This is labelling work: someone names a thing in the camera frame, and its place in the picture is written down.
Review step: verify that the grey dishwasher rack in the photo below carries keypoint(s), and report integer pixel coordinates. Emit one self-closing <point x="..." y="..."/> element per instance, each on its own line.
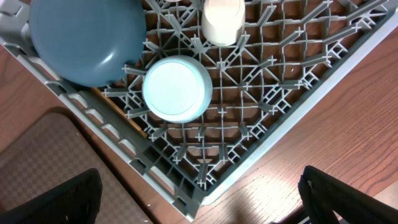
<point x="290" y="55"/>

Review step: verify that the dark brown serving tray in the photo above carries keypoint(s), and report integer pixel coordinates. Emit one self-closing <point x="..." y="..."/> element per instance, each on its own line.
<point x="51" y="152"/>

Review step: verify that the light blue small bowl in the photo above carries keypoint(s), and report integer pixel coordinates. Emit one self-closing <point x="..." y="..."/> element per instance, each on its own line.
<point x="177" y="89"/>

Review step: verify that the large dark blue bowl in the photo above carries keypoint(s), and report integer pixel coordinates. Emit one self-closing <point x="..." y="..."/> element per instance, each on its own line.
<point x="88" y="41"/>

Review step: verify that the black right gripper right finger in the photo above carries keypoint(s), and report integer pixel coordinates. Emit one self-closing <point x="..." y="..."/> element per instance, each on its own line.
<point x="323" y="197"/>

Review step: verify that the white paper cup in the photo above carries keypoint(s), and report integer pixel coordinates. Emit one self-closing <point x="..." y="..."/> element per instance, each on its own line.
<point x="222" y="21"/>

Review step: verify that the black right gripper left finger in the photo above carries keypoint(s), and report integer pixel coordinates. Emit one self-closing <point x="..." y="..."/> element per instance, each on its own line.
<point x="77" y="200"/>

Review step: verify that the wooden chopstick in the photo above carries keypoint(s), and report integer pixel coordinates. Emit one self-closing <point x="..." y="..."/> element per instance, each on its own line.
<point x="119" y="111"/>

